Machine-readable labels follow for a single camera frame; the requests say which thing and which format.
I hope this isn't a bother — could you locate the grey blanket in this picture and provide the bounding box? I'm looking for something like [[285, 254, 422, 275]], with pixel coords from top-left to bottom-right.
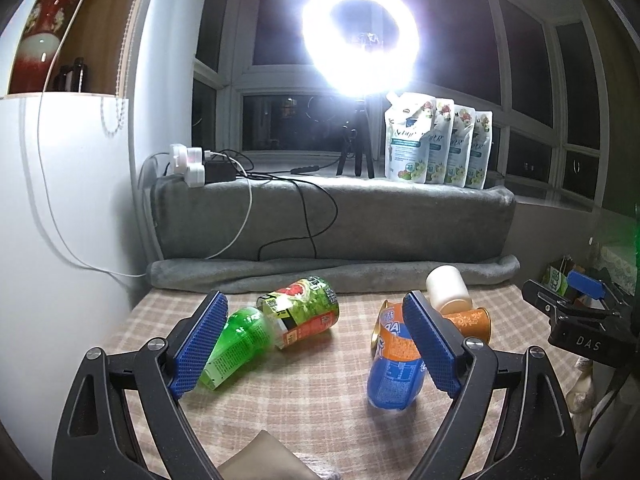
[[146, 176, 522, 295]]

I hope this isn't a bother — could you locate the dark glass bottle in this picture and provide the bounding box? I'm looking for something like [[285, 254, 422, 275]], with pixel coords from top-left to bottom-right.
[[52, 56, 89, 93]]

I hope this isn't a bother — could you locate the green and red can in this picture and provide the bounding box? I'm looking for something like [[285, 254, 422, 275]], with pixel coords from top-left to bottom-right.
[[256, 276, 341, 351]]

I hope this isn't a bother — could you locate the black looped cable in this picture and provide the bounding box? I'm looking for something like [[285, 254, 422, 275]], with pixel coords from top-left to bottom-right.
[[235, 172, 339, 262]]

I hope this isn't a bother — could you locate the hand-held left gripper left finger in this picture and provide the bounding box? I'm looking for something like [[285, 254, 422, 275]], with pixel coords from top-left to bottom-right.
[[52, 291, 230, 480]]

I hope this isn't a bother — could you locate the white bead cord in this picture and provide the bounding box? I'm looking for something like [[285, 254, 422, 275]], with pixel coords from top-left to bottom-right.
[[99, 0, 151, 136]]

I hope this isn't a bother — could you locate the red and white vase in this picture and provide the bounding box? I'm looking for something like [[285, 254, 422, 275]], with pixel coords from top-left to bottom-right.
[[11, 0, 78, 95]]

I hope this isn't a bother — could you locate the black tripod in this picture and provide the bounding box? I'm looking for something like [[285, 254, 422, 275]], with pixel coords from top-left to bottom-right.
[[335, 95, 376, 180]]

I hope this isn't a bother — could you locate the green carton box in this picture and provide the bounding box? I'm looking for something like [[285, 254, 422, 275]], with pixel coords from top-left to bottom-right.
[[543, 259, 576, 297]]

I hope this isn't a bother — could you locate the white cup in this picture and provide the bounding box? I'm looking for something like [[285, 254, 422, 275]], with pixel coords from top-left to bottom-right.
[[426, 265, 474, 314]]

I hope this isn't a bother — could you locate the orange patterned cup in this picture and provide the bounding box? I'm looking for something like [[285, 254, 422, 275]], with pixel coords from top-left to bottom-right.
[[443, 307, 494, 346]]

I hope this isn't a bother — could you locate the white power strip with plugs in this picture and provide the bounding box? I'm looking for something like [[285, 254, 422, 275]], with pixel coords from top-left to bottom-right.
[[169, 143, 208, 189]]

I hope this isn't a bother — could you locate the black power adapter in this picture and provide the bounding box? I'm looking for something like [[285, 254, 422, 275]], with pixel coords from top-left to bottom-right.
[[204, 159, 239, 184]]

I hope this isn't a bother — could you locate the checked tablecloth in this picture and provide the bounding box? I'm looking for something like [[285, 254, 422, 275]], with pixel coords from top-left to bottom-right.
[[80, 282, 556, 480]]

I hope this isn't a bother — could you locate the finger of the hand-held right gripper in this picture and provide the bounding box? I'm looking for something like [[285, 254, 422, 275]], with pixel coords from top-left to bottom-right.
[[522, 279, 618, 319], [567, 269, 621, 306]]

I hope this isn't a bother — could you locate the wooden wall shelf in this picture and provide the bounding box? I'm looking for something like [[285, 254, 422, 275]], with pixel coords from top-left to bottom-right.
[[0, 0, 152, 100]]

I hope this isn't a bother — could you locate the white window frame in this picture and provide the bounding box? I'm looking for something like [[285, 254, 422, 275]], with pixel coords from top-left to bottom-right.
[[192, 0, 621, 211]]

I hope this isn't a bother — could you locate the short white charging cable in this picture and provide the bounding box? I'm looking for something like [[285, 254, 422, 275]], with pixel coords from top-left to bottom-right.
[[202, 150, 254, 261]]

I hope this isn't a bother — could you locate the ring light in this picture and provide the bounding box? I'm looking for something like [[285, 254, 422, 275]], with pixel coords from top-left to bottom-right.
[[300, 0, 422, 98]]

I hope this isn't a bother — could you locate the brown paper sheet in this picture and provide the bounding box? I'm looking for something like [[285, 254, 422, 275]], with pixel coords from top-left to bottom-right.
[[218, 429, 326, 480]]

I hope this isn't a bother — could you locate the long white cable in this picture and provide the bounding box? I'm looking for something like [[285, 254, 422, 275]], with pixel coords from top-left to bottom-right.
[[36, 0, 150, 278]]

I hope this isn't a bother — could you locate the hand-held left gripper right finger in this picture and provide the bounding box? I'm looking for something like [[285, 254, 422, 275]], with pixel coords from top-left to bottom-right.
[[402, 289, 581, 480]]

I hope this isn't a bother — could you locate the white detergent refill pouch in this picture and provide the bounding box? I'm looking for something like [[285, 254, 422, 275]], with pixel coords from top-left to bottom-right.
[[445, 104, 475, 189], [465, 109, 494, 191], [383, 92, 437, 184], [430, 98, 455, 186]]

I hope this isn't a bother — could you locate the black cable with inline switch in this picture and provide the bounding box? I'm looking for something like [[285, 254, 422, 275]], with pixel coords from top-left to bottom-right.
[[240, 157, 346, 182]]

